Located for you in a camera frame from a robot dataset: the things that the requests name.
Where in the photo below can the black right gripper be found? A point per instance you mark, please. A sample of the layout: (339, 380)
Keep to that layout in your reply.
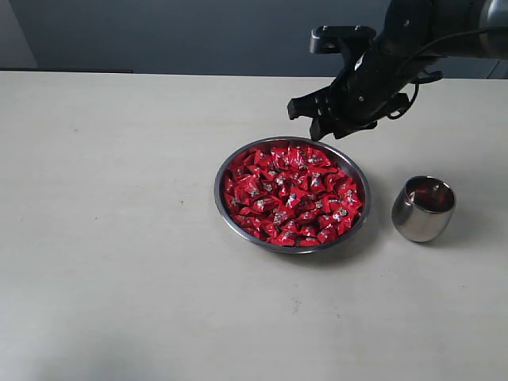
(370, 91)

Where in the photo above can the steel bowl of candies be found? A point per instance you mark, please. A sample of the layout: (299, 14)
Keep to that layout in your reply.
(353, 174)

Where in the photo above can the pile of red wrapped candies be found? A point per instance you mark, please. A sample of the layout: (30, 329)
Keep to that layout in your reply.
(291, 194)

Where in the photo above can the stainless steel cup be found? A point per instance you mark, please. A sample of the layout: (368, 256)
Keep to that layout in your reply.
(423, 208)

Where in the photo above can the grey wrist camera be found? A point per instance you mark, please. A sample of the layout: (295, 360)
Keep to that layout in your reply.
(328, 39)

